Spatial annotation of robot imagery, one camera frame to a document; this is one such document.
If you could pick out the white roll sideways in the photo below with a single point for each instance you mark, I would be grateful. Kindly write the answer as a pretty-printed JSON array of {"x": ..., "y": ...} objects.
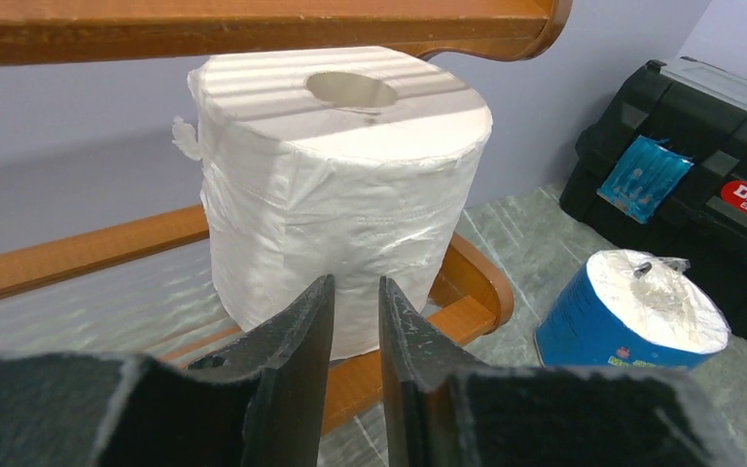
[{"x": 352, "y": 162}]

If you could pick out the black plastic toolbox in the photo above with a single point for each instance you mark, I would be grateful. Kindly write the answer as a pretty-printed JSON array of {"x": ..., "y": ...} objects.
[{"x": 664, "y": 170}]

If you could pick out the orange wooden two-tier shelf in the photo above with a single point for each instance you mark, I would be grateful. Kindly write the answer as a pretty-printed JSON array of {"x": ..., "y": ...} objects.
[{"x": 42, "y": 32}]

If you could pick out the blue wrapped roll far right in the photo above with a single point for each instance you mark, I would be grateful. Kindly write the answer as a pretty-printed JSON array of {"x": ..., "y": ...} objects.
[{"x": 629, "y": 308}]

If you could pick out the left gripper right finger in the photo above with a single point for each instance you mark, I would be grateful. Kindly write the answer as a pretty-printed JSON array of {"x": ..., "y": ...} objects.
[{"x": 445, "y": 407}]

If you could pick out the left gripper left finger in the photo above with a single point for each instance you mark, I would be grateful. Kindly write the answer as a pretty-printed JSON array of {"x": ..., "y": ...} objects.
[{"x": 258, "y": 401}]

